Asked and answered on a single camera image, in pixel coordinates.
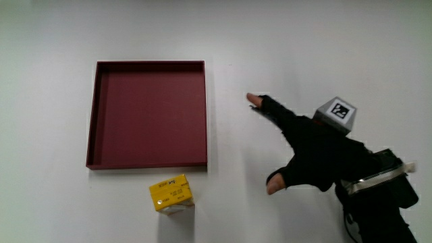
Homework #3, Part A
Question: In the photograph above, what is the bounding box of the person's right hand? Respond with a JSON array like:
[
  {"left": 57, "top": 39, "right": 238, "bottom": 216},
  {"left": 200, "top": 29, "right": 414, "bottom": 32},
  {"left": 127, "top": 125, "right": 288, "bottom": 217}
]
[{"left": 246, "top": 92, "right": 373, "bottom": 196}]

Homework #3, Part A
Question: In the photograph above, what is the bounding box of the yellow ice redtea carton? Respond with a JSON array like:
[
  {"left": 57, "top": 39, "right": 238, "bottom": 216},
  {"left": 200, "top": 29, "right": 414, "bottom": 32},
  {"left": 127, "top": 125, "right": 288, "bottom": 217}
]
[{"left": 148, "top": 173, "right": 196, "bottom": 216}]

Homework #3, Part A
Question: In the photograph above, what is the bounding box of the person's right forearm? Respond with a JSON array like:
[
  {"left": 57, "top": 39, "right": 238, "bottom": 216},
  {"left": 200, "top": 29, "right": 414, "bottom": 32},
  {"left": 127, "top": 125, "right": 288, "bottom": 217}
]
[{"left": 334, "top": 175, "right": 419, "bottom": 243}]

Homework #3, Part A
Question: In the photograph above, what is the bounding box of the dark red square tray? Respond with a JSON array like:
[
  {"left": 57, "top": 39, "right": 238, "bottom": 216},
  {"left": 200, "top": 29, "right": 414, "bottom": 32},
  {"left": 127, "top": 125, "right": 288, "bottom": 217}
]
[{"left": 85, "top": 60, "right": 209, "bottom": 171}]

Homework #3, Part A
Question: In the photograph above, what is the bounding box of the black wrist tracker with strap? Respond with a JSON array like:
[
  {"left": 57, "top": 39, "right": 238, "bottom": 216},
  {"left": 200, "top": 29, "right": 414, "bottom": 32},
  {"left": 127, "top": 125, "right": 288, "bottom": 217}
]
[{"left": 340, "top": 148, "right": 420, "bottom": 210}]

